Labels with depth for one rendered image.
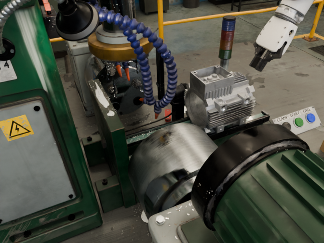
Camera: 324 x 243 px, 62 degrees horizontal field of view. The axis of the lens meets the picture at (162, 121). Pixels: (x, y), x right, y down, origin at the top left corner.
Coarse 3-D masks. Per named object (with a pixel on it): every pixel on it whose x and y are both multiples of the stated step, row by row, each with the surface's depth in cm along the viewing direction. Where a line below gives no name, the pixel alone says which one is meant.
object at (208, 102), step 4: (188, 84) 99; (188, 88) 100; (248, 88) 96; (252, 88) 96; (248, 92) 97; (252, 92) 96; (204, 100) 91; (208, 100) 90; (208, 104) 90; (212, 104) 91; (188, 116) 108; (248, 116) 104; (204, 128) 98; (208, 132) 98
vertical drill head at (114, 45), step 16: (112, 0) 63; (128, 0) 64; (128, 16) 66; (96, 32) 70; (112, 32) 68; (96, 48) 67; (112, 48) 66; (128, 48) 66; (144, 48) 68; (112, 64) 71; (112, 80) 75
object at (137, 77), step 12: (96, 60) 105; (84, 72) 113; (96, 72) 101; (108, 72) 100; (132, 72) 104; (108, 84) 103; (120, 84) 105; (132, 84) 106; (108, 96) 106; (120, 96) 108; (132, 96) 110; (144, 96) 113; (120, 108) 111; (132, 108) 114
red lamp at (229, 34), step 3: (222, 30) 122; (234, 30) 122; (222, 33) 122; (225, 33) 121; (228, 33) 121; (231, 33) 121; (222, 36) 123; (225, 36) 122; (228, 36) 121; (231, 36) 122; (222, 39) 124; (225, 39) 123; (228, 39) 122; (231, 39) 123
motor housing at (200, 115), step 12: (240, 84) 97; (192, 96) 106; (228, 96) 95; (252, 96) 98; (192, 108) 107; (204, 108) 109; (228, 108) 94; (240, 108) 97; (252, 108) 99; (192, 120) 106; (204, 120) 106; (216, 120) 94; (228, 120) 96
